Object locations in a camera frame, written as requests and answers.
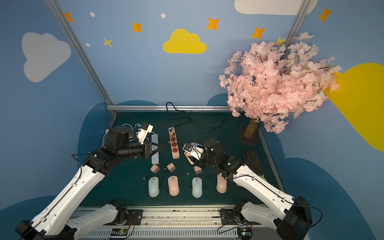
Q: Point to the beige wooden power strip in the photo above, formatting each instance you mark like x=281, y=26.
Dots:
x=174, y=143

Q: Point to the green circuit board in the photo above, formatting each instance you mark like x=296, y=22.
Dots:
x=244, y=233
x=119, y=233

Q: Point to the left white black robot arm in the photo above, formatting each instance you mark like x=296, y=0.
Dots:
x=93, y=170

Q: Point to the green circuit board left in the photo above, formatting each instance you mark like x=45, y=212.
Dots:
x=119, y=233

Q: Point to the pink USB charger plug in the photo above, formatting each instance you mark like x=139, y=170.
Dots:
x=198, y=170

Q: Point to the peach wireless mouse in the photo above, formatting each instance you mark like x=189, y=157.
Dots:
x=190, y=158

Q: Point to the light green wireless mouse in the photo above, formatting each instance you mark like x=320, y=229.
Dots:
x=153, y=187

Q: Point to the black green work glove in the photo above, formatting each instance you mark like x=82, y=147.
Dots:
x=252, y=161

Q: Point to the pink wireless mouse front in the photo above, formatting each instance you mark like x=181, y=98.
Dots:
x=173, y=183

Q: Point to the aluminium back frame bar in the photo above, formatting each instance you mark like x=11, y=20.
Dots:
x=169, y=107

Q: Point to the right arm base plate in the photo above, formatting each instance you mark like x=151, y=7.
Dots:
x=231, y=217

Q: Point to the pink cherry blossom tree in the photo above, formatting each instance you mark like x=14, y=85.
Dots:
x=271, y=82

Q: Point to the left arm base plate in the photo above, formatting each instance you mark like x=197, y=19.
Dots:
x=129, y=217

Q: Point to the green circuit board right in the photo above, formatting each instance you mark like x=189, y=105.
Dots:
x=244, y=233

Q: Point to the white power strip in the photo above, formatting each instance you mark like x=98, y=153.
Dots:
x=155, y=157

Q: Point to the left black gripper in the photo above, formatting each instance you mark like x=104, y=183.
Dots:
x=148, y=149

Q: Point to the light blue wireless mouse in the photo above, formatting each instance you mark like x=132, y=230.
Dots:
x=197, y=187

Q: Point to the pink wireless mouse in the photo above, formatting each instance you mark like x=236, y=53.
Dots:
x=173, y=183
x=221, y=184

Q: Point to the aluminium front rail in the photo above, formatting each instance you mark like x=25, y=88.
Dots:
x=180, y=222

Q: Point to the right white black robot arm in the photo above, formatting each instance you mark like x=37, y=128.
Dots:
x=290, y=217

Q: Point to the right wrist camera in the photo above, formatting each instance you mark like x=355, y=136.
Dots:
x=194, y=149

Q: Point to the pink USB charger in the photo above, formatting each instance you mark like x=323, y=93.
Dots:
x=171, y=167
x=155, y=169

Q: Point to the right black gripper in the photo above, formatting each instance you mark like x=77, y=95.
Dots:
x=198, y=162

